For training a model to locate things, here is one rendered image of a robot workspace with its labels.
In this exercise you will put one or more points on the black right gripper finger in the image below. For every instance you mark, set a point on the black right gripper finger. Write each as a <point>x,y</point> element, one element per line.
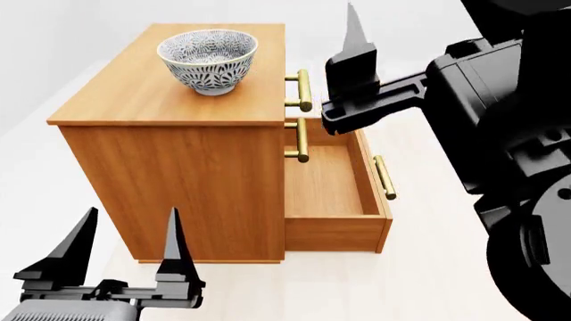
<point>354,67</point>

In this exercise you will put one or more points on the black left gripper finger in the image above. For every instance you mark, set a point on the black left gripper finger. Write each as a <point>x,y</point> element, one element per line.
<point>176,257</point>
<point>71,254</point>

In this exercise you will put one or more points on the wooden cabinet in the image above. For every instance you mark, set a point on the wooden cabinet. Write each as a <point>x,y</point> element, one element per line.
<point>178,174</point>

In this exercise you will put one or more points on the blue white patterned bowl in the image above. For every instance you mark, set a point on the blue white patterned bowl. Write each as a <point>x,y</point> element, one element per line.
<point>209,72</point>

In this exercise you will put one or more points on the open wooden drawer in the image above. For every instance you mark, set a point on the open wooden drawer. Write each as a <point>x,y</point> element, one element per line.
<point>325,230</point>

